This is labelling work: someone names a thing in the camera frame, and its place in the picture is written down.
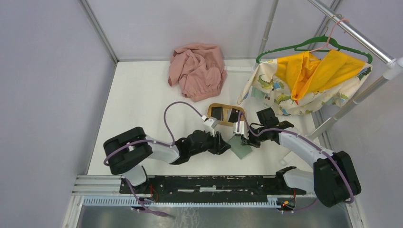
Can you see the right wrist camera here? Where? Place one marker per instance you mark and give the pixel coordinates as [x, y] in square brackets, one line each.
[240, 128]

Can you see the pink crumpled cloth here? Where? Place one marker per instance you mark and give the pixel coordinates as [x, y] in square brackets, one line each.
[198, 69]

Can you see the green leather card holder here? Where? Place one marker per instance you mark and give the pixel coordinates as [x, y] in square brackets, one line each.
[240, 150]

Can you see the tan oval tray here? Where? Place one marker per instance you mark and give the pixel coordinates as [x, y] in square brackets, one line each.
[226, 109]

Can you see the dinosaur print yellow garment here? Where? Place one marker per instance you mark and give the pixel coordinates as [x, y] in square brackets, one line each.
[301, 84]

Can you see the pink clothes hanger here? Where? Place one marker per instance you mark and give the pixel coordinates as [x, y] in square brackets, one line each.
[326, 45]

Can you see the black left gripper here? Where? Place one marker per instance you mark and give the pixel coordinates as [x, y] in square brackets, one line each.
[219, 145]

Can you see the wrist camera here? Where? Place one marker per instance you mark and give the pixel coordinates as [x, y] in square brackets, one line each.
[240, 128]
[209, 124]

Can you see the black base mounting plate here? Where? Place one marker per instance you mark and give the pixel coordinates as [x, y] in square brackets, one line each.
[214, 189]

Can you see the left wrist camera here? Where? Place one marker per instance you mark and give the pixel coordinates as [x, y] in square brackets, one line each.
[209, 124]

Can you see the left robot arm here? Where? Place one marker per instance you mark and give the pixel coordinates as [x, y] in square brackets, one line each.
[125, 152]

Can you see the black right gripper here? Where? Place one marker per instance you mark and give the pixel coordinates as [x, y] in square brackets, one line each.
[249, 142]

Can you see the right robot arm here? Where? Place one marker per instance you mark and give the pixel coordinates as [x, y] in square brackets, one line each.
[333, 178]

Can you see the black card in tray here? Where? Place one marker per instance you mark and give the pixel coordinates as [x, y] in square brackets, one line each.
[217, 113]
[233, 115]

